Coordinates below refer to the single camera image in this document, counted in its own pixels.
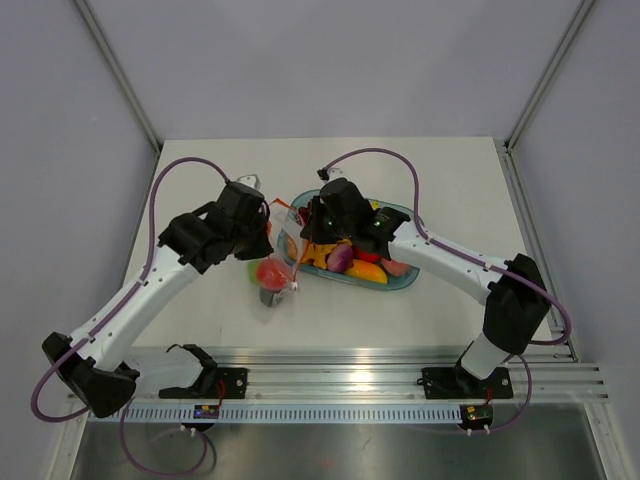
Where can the aluminium frame post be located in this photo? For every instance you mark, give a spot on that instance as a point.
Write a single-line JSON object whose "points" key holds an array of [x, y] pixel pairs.
{"points": [[106, 51], [551, 70]]}

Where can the red apple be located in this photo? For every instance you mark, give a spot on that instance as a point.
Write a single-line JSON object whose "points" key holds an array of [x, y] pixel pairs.
{"points": [[364, 256]]}

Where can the pink peach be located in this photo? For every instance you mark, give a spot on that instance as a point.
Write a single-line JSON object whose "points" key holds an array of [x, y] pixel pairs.
{"points": [[394, 268]]}

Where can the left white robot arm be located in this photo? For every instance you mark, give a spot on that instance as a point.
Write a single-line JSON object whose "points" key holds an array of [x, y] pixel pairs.
{"points": [[94, 361]]}

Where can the dark purple plum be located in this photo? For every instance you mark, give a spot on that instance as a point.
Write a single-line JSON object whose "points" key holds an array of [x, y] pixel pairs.
{"points": [[271, 298]]}

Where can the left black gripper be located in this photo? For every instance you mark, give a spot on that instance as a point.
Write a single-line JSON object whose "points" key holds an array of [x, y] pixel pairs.
{"points": [[263, 247]]}

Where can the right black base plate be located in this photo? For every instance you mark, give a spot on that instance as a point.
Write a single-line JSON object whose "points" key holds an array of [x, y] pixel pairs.
{"points": [[454, 383]]}

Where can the green round vegetable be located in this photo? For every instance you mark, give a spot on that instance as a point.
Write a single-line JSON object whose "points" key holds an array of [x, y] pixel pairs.
{"points": [[252, 267]]}

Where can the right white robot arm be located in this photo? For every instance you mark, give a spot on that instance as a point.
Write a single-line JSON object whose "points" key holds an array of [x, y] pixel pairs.
{"points": [[511, 292]]}

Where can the orange red tomato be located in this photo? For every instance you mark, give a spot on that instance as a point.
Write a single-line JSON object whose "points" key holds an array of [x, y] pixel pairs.
{"points": [[273, 274]]}

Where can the clear orange zip top bag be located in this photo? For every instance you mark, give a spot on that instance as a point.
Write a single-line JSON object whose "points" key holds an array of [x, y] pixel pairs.
{"points": [[285, 220]]}

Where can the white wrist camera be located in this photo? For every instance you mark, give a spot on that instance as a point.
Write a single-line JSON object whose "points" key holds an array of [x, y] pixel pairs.
{"points": [[336, 174], [251, 180]]}

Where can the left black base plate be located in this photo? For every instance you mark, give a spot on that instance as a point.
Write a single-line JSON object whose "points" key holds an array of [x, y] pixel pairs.
{"points": [[212, 383]]}

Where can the teal plastic food tray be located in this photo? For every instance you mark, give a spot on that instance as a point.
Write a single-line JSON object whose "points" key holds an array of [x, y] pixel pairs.
{"points": [[393, 283]]}

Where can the yellow ginger root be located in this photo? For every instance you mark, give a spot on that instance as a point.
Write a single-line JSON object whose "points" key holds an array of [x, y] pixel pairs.
{"points": [[307, 253]]}

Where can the white slotted cable duct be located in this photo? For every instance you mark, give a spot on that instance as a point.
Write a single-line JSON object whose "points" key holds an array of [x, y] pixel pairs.
{"points": [[253, 413]]}

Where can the aluminium mounting rail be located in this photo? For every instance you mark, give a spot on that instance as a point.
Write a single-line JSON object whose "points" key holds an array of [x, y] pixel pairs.
{"points": [[389, 375]]}

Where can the right small circuit board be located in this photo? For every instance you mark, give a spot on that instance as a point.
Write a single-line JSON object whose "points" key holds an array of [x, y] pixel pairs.
{"points": [[477, 414]]}

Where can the small circuit board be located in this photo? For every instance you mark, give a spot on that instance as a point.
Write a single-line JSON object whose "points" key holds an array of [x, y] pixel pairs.
{"points": [[477, 414], [206, 411]]}

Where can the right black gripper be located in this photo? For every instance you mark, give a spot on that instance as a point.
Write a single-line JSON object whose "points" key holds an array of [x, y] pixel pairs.
{"points": [[313, 229]]}

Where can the left aluminium frame post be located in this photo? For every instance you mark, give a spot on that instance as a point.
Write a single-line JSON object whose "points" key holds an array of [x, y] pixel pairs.
{"points": [[106, 51]]}

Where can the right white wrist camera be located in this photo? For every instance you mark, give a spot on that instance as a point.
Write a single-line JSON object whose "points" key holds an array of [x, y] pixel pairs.
{"points": [[336, 174]]}

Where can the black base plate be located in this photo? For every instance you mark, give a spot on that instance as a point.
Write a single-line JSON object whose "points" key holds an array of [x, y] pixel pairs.
{"points": [[454, 383], [212, 383]]}

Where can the left small circuit board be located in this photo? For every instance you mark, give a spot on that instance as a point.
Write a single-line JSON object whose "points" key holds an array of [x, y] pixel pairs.
{"points": [[206, 411]]}

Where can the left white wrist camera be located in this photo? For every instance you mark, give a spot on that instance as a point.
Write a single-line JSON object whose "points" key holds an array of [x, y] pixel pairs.
{"points": [[251, 180]]}

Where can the purple onion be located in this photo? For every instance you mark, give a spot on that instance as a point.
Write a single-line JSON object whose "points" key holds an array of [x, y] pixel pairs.
{"points": [[340, 258]]}

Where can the right aluminium frame post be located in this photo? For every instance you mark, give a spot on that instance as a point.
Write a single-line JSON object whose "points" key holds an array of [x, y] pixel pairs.
{"points": [[551, 70]]}

